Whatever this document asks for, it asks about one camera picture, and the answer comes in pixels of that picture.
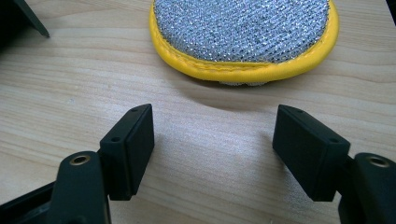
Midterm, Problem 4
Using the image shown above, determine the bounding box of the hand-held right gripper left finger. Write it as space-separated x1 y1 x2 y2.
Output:
98 103 156 202

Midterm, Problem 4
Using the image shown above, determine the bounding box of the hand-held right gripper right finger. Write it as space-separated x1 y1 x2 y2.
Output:
272 104 351 203

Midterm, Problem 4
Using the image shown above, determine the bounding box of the yellow-rimmed silver scouring pad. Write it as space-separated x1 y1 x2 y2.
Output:
148 0 340 87

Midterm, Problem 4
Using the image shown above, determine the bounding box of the black angular object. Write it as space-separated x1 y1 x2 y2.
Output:
0 0 51 52

